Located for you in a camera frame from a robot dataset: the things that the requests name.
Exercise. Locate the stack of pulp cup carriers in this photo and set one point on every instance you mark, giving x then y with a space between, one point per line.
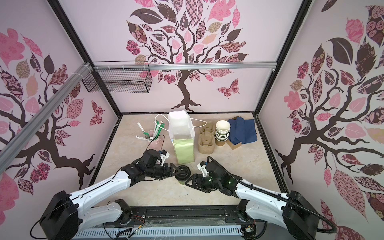
206 140

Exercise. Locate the pink straw holder cup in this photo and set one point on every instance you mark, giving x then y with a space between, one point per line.
155 144

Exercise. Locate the blue paper napkins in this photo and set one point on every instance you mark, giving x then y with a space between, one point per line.
243 131

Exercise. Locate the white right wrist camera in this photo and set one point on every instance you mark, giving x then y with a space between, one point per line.
202 167

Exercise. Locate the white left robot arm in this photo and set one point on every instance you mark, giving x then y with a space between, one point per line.
68 214

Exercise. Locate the wrapped straws bundle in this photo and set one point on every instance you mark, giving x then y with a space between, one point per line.
152 134

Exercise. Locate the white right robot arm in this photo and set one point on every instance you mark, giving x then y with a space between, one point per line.
256 203

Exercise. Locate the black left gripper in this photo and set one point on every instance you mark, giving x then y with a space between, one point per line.
169 173

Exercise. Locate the brown cardboard napkin box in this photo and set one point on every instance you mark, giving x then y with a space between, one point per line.
228 141

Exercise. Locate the stack of paper cups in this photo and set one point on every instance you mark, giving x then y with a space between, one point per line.
222 132

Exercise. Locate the green white paper bag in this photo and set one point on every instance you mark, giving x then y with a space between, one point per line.
181 129

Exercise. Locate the black wire basket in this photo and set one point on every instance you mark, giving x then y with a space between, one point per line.
119 77

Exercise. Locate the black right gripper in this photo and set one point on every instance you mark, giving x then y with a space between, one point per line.
201 185

